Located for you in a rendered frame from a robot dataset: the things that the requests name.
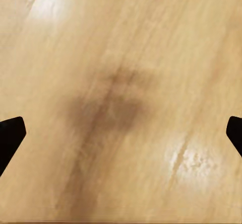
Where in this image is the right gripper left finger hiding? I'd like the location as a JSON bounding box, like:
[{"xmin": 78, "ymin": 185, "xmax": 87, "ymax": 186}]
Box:
[{"xmin": 0, "ymin": 116, "xmax": 26, "ymax": 177}]

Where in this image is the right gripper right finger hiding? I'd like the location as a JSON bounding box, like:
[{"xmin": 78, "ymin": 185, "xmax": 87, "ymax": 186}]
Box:
[{"xmin": 226, "ymin": 116, "xmax": 242, "ymax": 157}]

